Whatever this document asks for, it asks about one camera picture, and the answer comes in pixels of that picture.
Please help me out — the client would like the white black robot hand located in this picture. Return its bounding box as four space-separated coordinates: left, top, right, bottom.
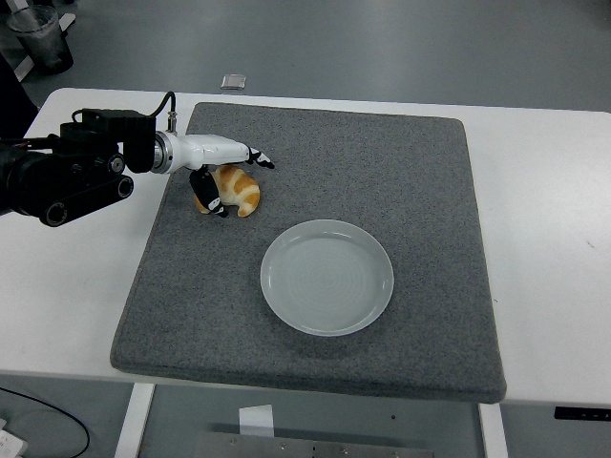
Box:
164 134 277 219

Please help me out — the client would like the orange croissant bread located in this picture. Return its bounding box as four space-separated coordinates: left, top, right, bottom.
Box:
194 164 263 219

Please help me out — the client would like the pale grey round plate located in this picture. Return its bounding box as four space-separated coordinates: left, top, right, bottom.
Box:
260 219 395 338

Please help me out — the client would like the grey metal plate with screws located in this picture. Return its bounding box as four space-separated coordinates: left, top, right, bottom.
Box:
195 431 435 458

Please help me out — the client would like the grey felt mat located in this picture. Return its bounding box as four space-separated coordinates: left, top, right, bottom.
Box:
109 101 508 405

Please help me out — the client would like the black bin with clear liner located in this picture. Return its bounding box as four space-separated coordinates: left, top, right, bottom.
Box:
5 5 75 75

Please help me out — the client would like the white table leg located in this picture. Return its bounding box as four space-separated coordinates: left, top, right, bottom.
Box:
478 403 510 458
113 383 157 458

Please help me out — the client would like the white power strip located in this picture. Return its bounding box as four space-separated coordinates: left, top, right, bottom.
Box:
0 418 29 457

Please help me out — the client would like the black table control panel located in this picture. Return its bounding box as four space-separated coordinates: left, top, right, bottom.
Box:
554 406 611 422

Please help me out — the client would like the thin black floor cable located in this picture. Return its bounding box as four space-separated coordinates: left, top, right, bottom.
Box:
0 385 91 458

